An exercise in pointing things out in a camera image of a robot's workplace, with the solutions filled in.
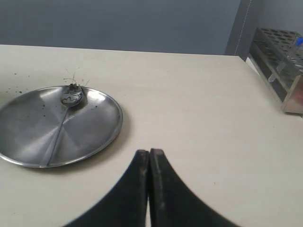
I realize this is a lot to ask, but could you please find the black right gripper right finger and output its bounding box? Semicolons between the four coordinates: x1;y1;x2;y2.
149;148;236;227

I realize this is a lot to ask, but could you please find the stainless steel spork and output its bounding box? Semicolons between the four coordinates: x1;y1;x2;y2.
39;84;83;168

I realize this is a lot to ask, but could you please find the test tube with blue cap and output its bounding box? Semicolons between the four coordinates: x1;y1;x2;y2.
268;30;303;87

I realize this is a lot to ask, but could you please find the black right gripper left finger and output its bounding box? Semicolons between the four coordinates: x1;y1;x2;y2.
66;150;149;227

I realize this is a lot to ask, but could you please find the metal test tube rack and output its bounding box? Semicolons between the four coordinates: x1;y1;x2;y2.
249;28;303;115

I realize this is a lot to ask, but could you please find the clump of roots and soil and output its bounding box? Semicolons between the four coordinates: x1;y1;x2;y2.
62;68;90;89

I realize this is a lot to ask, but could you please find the round stainless steel plate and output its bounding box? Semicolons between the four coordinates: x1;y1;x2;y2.
0;86;123;168

